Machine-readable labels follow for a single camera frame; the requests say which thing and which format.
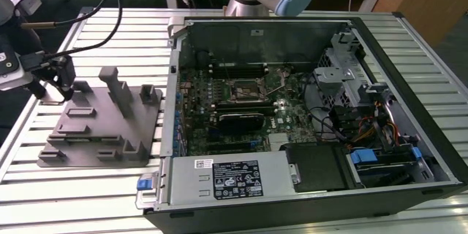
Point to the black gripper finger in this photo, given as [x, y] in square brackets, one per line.
[65, 75]
[37, 88]

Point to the grey parts rack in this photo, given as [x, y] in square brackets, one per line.
[109, 124]

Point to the silver chipset heatsink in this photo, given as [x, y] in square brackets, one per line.
[279, 139]

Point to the black expansion slot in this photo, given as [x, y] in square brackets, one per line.
[227, 147]

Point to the metal drive cage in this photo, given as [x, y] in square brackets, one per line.
[340, 80]

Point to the black PC case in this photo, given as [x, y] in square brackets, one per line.
[256, 217]

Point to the silver power supply unit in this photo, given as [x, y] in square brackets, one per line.
[189, 179]

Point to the black plastic shroud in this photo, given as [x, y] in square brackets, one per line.
[317, 168]

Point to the black graphics card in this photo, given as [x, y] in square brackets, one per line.
[241, 124]

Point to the green motherboard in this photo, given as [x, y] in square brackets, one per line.
[292, 124]

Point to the small blue carrier clip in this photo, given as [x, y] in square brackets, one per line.
[415, 154]

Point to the CPU socket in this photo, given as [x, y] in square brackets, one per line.
[243, 91]

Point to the white black-faced wrist camera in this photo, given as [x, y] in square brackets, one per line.
[15, 80]

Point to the blue case latch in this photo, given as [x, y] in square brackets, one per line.
[143, 184]

